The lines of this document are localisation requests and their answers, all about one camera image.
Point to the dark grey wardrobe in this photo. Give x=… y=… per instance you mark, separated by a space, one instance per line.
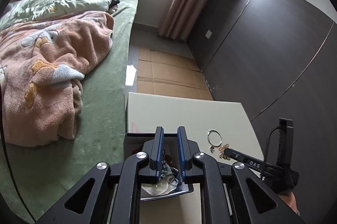
x=263 y=50

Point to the green floral pillow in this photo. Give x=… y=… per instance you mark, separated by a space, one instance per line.
x=73 y=1

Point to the white paper sheet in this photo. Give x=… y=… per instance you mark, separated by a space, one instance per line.
x=130 y=74

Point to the white wall socket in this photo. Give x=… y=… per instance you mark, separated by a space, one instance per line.
x=209 y=34

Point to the green sheeted bed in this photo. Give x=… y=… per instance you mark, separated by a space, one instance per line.
x=105 y=121

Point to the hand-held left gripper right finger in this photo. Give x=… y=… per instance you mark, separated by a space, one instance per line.
x=182 y=155

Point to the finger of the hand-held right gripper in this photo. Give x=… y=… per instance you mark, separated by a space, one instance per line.
x=242 y=158

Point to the pink fleece blanket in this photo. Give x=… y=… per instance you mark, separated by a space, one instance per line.
x=44 y=74

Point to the flattened cardboard sheets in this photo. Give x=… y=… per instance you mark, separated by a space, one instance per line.
x=168 y=74

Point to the person's right forearm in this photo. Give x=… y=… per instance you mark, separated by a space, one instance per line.
x=289 y=201

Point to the thin silver bangle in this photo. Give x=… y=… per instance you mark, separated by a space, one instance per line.
x=208 y=137

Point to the white table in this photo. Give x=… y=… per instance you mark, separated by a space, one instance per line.
x=168 y=113

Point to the black gift box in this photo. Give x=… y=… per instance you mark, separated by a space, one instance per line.
x=131 y=145

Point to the pile of mixed jewelry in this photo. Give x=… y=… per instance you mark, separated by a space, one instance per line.
x=169 y=176

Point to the black cloth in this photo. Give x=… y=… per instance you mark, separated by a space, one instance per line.
x=114 y=2

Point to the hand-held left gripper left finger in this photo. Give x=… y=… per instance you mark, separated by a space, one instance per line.
x=158 y=158

